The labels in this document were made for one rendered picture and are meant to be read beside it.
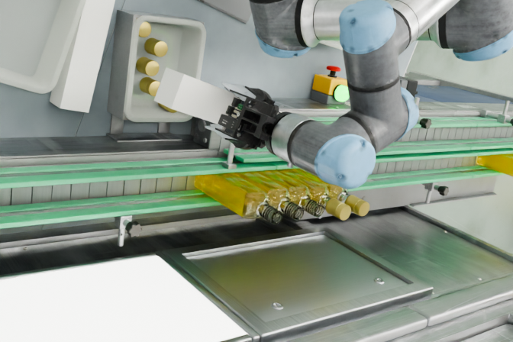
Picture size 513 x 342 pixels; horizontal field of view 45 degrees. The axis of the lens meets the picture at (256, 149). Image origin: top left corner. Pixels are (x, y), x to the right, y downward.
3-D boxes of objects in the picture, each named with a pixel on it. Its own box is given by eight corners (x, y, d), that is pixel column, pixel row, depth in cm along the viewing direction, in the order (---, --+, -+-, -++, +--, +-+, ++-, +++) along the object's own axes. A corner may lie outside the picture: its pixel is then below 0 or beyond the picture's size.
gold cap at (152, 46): (145, 37, 135) (154, 40, 131) (159, 38, 137) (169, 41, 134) (143, 53, 135) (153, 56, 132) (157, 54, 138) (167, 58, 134)
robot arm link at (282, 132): (330, 126, 95) (311, 175, 96) (311, 118, 99) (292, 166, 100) (298, 113, 91) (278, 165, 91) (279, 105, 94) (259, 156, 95)
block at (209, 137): (190, 141, 144) (206, 150, 139) (195, 101, 142) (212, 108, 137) (203, 140, 147) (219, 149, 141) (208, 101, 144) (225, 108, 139)
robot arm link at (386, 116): (420, 69, 89) (367, 103, 84) (424, 134, 95) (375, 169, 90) (379, 57, 95) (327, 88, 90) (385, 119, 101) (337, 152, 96)
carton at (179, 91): (166, 67, 108) (184, 74, 103) (263, 104, 124) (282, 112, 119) (153, 100, 108) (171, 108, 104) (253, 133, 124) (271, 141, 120)
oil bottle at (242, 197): (193, 187, 141) (249, 223, 125) (196, 163, 139) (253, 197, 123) (214, 185, 144) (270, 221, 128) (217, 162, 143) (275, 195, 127)
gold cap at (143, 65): (137, 56, 135) (146, 59, 131) (151, 57, 137) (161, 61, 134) (134, 72, 136) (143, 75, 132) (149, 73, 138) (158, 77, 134)
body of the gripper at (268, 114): (228, 86, 102) (273, 104, 93) (265, 101, 108) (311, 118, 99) (211, 130, 102) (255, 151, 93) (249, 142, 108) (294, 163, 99)
